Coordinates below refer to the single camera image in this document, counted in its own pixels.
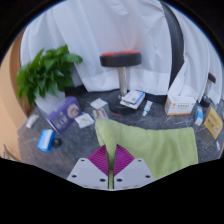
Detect white box with orange mark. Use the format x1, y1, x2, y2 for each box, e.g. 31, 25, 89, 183
163, 94, 197, 117

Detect white curtain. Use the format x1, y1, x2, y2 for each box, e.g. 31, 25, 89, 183
19, 0, 224, 105

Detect yellow box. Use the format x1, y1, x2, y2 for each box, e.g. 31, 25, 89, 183
202, 106, 224, 140

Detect small black cap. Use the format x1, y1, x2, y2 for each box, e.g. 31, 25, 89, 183
52, 137, 62, 149

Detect small blue-white box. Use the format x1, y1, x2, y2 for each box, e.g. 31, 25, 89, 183
193, 105, 205, 127

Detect blue can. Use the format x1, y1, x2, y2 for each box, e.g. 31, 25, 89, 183
36, 128, 56, 153

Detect white tube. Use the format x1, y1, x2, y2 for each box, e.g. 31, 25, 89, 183
141, 100, 154, 118

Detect small flat white packet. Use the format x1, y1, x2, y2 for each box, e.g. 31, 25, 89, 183
89, 97, 109, 111

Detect green towel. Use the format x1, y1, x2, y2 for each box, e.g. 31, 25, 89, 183
94, 118, 200, 191

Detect purple box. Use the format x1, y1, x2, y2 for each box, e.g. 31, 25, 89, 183
45, 96, 83, 135

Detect small flat printed packet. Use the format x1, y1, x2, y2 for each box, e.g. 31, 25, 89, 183
92, 107, 109, 121

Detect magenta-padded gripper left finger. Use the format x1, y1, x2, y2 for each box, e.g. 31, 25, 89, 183
66, 144, 110, 191

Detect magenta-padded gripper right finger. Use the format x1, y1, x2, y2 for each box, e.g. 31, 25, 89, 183
112, 143, 156, 191

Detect white plant pot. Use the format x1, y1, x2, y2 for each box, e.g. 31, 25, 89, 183
34, 90, 68, 115

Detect green leafy plant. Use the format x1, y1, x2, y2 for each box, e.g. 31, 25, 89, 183
16, 44, 84, 108

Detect flat white printed packet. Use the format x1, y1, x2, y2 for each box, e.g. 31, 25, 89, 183
73, 112, 96, 130

